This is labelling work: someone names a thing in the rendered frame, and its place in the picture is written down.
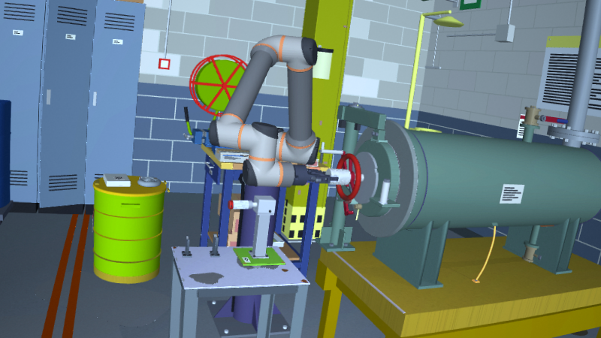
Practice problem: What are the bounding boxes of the red handwheel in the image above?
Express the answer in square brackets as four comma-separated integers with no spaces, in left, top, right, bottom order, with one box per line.
[335,152,363,202]

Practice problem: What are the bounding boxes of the green base plate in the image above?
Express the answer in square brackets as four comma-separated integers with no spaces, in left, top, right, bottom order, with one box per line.
[232,246,288,269]

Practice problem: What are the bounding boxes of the green davit frame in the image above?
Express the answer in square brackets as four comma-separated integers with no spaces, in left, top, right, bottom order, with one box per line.
[320,104,388,253]

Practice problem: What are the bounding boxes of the grey junction box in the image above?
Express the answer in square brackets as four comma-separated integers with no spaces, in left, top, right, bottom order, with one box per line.
[494,23,517,44]

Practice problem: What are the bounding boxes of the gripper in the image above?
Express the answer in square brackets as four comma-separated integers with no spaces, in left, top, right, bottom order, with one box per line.
[294,166,317,187]

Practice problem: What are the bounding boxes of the beige drain pipe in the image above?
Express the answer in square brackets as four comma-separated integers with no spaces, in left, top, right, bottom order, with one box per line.
[522,225,542,264]

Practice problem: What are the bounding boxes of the white flat box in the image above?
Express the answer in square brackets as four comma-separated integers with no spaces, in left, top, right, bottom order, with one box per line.
[103,173,132,189]

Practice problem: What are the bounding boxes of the dark blue drum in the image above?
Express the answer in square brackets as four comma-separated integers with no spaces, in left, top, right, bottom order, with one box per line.
[0,99,12,210]

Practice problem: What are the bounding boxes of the grey small table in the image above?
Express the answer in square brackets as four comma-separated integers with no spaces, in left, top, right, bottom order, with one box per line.
[169,243,311,338]

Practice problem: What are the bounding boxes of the grey louvre vent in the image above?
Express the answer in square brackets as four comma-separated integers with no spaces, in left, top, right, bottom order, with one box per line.
[536,35,601,119]

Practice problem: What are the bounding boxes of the red hose reel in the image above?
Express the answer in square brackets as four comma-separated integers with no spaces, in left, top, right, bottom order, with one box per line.
[189,54,250,118]

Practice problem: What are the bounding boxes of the white and blue box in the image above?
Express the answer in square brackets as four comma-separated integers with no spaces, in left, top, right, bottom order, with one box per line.
[219,149,250,164]

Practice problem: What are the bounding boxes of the white paper notice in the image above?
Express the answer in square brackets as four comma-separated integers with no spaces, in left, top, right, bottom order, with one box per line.
[311,50,334,80]

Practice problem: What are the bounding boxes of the white cylindrical safety pin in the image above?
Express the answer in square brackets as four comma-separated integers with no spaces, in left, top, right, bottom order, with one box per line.
[328,168,353,186]

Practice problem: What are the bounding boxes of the yellow steel column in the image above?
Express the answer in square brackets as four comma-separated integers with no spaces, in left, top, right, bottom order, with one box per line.
[280,0,356,241]

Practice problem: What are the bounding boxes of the blue workbench with wooden top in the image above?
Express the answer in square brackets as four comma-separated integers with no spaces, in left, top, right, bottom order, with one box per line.
[200,140,322,279]

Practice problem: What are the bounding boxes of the beige valve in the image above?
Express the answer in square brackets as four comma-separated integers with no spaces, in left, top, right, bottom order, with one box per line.
[523,105,542,143]

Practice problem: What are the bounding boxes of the yellow wooden table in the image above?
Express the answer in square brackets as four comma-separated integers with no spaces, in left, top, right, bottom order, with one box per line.
[314,234,601,338]

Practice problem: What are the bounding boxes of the yellow safety shower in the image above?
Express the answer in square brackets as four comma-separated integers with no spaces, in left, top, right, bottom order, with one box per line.
[403,9,465,134]

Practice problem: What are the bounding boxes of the yellow cable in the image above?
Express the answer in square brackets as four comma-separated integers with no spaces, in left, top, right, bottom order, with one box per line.
[471,225,498,285]

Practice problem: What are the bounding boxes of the green filter housing body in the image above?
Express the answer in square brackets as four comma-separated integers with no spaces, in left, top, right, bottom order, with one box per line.
[355,119,601,290]

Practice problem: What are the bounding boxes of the yellow-green drum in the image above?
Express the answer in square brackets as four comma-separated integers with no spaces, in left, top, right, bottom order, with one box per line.
[92,175,168,285]

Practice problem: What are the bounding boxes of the grey pin holder stand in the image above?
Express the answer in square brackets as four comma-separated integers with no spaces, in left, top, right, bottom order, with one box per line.
[251,196,279,260]

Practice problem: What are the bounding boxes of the blue vise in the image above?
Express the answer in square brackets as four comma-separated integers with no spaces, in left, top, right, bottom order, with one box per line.
[182,106,211,149]

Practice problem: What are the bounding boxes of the blue-grey locker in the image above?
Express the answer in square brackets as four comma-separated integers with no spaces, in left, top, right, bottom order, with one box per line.
[38,0,98,209]
[0,0,48,205]
[84,0,147,206]

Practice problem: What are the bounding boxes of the green round closure door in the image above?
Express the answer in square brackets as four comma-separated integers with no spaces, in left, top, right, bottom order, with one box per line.
[352,151,401,219]

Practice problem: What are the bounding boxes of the pink cardboard box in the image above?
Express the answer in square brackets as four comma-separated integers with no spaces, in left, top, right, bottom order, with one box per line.
[227,206,243,249]

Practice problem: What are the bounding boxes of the grey vertical pipe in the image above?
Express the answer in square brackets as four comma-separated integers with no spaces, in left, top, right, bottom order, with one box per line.
[546,0,601,149]

